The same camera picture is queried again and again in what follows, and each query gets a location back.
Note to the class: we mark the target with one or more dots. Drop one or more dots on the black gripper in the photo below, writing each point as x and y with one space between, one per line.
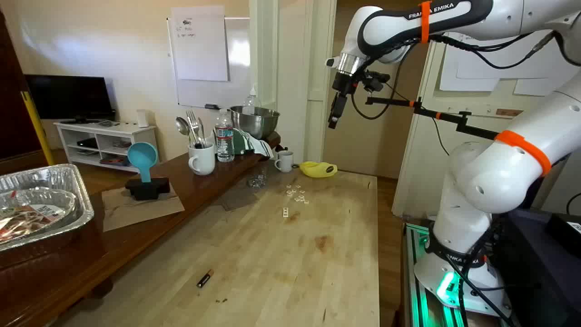
341 84

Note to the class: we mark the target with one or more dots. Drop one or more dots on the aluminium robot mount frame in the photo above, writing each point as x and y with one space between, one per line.
418 291

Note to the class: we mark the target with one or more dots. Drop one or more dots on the white television shelf unit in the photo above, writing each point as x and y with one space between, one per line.
109 142

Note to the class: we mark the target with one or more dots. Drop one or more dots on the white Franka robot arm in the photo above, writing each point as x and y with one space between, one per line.
501 175

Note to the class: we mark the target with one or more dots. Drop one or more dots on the empty white mug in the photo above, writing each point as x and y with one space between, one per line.
283 162

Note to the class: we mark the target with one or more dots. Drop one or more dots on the aluminium foil tray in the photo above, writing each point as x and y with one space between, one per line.
56 202

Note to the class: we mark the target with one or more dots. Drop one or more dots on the black equipment box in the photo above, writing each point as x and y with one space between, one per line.
537 273

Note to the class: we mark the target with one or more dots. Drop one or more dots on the wall whiteboard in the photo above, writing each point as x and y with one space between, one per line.
238 73

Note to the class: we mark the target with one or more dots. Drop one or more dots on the upright clear water bottle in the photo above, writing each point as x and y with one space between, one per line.
223 138

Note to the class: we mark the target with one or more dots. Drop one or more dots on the whiteboard with handwriting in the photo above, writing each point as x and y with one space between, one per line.
472 73

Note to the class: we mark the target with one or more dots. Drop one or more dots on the green striped white towel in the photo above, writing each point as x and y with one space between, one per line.
254 144

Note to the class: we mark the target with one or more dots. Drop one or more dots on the dark wooden side table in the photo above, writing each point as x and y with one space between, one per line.
60 273

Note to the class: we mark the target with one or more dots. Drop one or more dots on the white flip chart paper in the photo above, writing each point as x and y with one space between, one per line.
200 47

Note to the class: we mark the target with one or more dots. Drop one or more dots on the brown cardboard sheet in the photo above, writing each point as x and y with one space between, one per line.
136 211

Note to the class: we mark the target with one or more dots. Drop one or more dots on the black flat television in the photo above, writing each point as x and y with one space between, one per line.
69 97

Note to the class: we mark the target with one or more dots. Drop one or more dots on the steel mixing bowl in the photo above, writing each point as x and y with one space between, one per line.
256 120

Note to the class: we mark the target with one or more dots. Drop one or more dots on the yellow banana shaped dish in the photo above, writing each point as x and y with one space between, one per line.
318 169

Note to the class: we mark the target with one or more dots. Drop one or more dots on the tall white cabinet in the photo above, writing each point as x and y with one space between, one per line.
423 169

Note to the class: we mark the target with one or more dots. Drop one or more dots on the lying clear plastic bottle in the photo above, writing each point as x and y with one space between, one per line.
256 180

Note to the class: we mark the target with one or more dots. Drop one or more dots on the black rod with orange clamps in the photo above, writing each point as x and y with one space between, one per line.
447 116

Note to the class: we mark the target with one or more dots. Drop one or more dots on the blue plastic scoop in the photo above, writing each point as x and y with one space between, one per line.
142 156

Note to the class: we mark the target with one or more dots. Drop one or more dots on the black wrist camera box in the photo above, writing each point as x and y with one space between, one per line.
376 80

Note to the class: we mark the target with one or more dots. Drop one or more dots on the white mug with utensils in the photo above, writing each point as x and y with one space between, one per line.
201 160

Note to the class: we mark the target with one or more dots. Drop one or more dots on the yellow stick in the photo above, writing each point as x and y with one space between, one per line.
36 127

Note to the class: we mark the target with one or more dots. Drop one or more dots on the metal spoons bunch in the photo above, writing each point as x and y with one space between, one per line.
183 126

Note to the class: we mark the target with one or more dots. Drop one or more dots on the clear soap pump bottle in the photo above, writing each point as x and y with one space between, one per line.
249 102

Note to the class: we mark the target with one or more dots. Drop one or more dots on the white door frame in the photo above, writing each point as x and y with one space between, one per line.
263 60

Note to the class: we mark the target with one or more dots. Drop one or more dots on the black marker pen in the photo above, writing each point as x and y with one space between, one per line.
203 278

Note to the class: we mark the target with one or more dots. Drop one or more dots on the black block stand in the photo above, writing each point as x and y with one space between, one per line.
147 189

